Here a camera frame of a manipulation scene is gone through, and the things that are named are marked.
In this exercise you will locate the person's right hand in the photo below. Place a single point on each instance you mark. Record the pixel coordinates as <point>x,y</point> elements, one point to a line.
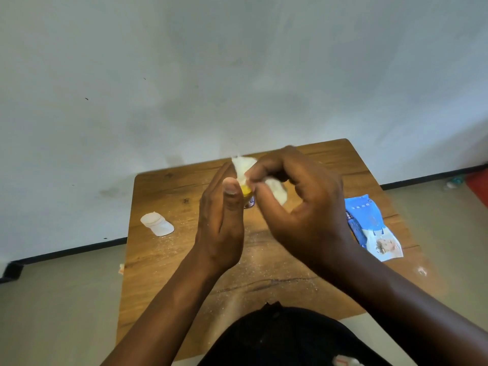
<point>309,213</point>

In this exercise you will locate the person's left hand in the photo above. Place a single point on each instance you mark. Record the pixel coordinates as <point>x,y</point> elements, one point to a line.
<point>219,228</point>

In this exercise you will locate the dark blue bottle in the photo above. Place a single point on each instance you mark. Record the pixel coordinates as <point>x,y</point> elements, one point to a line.
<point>249,202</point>

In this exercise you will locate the yellow bottle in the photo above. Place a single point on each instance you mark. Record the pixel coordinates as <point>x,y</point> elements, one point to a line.
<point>246,191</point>

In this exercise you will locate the white bottle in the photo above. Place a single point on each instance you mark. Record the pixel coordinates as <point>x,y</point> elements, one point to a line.
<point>157,224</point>

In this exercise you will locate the blue wet wipes pack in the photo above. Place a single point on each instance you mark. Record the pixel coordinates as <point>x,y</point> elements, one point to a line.
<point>371,228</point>

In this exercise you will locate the white wipe cloth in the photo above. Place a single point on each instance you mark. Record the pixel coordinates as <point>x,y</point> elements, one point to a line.
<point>244,165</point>

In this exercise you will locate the person's left forearm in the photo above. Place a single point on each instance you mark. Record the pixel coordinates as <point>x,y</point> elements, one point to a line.
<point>160,316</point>

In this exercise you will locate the person's right forearm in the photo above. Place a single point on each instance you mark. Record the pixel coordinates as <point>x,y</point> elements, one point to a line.
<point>415,316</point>

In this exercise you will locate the person's black clothing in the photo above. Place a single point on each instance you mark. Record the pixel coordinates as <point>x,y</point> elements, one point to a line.
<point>289,339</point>

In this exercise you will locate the wooden table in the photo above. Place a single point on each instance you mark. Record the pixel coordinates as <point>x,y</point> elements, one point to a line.
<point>171,270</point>

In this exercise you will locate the orange white paper scrap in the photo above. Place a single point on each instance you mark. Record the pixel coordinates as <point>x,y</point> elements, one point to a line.
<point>121,269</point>

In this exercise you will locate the green white floor litter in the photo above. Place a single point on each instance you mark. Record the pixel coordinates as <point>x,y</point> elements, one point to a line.
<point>454,182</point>

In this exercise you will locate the red floor object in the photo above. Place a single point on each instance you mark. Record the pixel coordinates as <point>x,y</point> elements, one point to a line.
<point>478,186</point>

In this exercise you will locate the black floor block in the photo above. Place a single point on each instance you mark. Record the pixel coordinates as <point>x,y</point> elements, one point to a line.
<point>11,271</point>

